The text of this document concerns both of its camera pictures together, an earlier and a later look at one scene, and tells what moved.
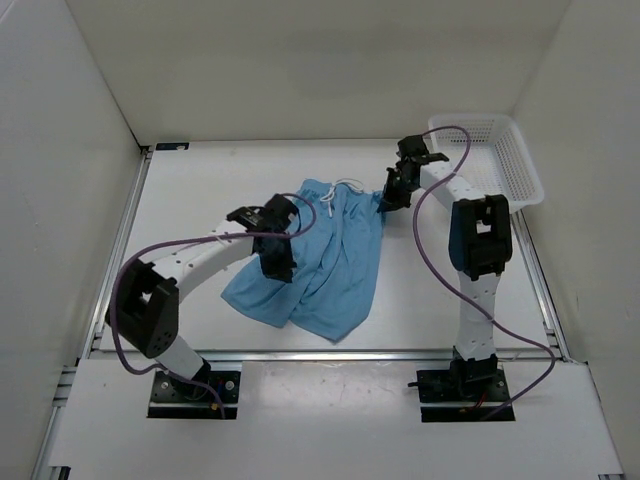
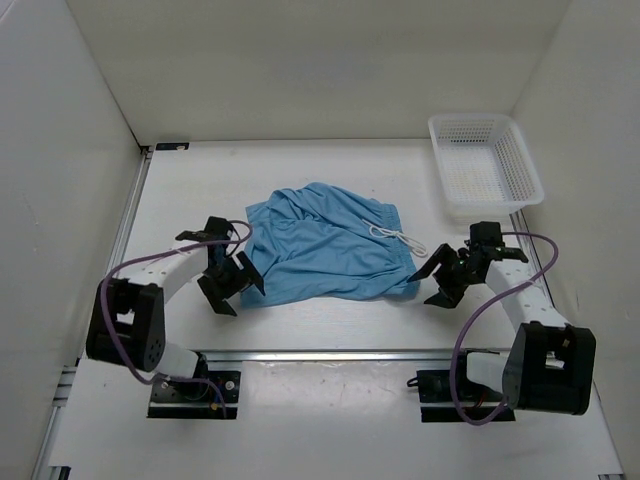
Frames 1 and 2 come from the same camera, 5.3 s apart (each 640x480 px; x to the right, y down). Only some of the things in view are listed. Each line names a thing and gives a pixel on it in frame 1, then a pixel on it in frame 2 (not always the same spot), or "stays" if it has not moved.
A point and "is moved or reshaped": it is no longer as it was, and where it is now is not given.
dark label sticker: (182, 146) stays
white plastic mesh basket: (496, 162) stays
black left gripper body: (278, 259) to (226, 278)
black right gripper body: (397, 192) to (455, 275)
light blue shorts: (337, 260) is moved or reshaped
